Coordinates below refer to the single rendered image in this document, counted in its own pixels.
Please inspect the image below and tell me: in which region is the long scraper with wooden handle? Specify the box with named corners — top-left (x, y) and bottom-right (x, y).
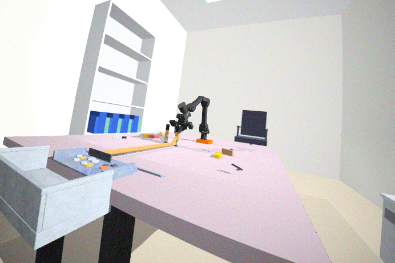
top-left (88, 126), bottom-right (181, 163)

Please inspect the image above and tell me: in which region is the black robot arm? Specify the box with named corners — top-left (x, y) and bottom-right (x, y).
top-left (176, 96), bottom-right (210, 140)

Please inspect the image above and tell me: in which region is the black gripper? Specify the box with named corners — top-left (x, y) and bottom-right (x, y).
top-left (169, 116), bottom-right (194, 134)

